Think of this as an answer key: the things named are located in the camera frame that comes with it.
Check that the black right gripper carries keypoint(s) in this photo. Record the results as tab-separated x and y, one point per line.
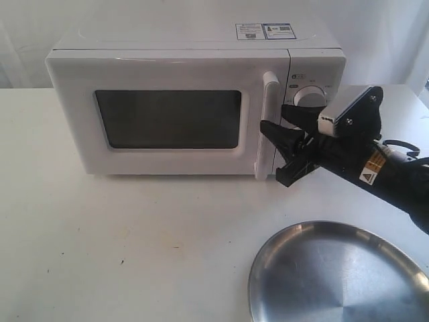
305	149

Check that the white microwave oven body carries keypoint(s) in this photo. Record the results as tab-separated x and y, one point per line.
315	57

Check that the round stainless steel plate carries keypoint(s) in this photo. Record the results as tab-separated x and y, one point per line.
331	271

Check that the grey appliance control knob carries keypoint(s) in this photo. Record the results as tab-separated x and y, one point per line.
310	96

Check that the blue white label sticker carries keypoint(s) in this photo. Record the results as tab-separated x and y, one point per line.
264	31

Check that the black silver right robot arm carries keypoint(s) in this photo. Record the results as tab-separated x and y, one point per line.
390	170

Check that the white microwave door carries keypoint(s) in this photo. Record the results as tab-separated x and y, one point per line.
171	112

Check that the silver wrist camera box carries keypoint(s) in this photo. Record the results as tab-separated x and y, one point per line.
348	110

